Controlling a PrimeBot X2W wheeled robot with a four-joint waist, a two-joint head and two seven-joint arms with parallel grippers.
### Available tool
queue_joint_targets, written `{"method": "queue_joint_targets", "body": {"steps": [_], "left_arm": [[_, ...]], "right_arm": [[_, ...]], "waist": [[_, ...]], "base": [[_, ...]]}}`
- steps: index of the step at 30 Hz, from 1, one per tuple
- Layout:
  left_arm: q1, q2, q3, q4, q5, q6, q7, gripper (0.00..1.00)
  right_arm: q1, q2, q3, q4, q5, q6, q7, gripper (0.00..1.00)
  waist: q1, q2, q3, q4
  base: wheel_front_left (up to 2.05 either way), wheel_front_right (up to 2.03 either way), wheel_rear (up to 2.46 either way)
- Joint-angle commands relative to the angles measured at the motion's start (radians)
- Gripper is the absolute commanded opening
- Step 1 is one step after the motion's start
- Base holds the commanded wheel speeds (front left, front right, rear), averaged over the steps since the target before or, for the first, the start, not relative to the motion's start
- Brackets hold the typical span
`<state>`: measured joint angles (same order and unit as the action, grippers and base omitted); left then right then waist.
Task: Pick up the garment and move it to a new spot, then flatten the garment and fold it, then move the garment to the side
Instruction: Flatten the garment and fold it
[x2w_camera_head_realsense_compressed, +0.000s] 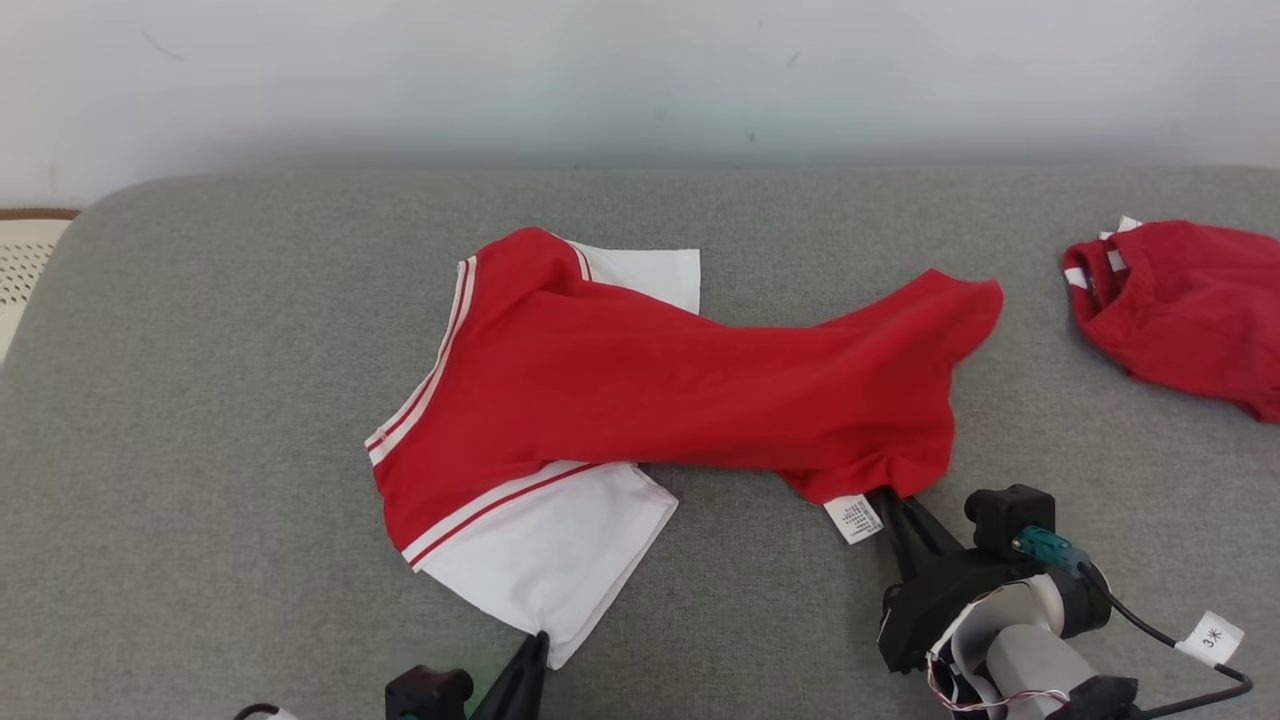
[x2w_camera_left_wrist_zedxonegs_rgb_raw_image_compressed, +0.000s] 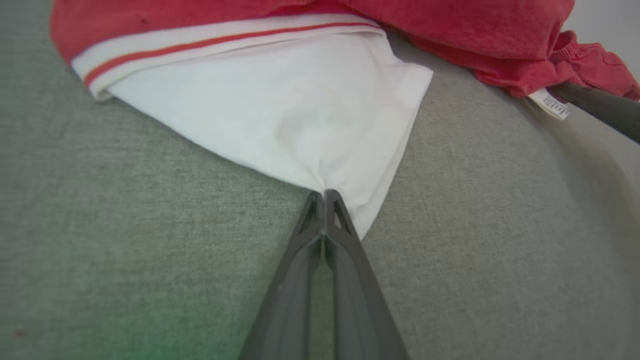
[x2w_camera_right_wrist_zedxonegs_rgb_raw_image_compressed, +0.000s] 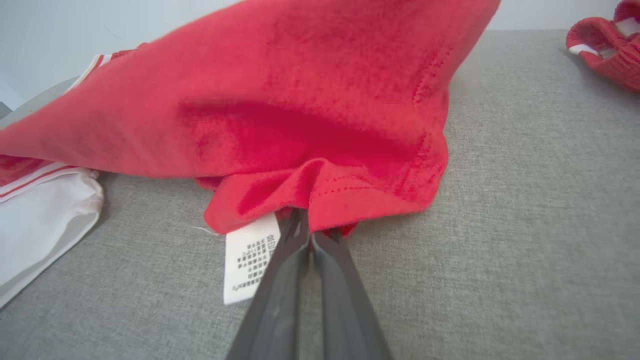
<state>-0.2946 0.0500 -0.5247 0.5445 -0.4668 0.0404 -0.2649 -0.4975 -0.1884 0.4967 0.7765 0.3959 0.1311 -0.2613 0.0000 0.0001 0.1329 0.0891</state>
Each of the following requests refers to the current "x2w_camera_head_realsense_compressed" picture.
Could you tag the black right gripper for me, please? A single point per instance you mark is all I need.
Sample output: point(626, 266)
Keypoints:
point(930, 605)

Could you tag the red and white jersey shirt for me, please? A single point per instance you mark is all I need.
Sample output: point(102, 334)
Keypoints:
point(640, 390)

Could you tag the grey fabric sofa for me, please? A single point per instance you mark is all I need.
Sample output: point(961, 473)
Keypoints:
point(200, 450)

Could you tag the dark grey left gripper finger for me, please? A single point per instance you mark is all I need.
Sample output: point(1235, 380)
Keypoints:
point(520, 680)

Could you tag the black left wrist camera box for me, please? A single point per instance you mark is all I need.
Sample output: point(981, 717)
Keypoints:
point(428, 695)

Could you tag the cream perforated laundry basket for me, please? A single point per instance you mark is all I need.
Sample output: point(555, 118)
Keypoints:
point(25, 260)

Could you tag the red shorts with number 23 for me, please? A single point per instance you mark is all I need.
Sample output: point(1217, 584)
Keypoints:
point(1190, 300)

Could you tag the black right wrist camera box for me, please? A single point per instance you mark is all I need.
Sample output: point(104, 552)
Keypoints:
point(1005, 515)

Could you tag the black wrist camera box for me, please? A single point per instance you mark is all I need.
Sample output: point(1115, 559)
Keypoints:
point(1005, 515)
point(428, 695)

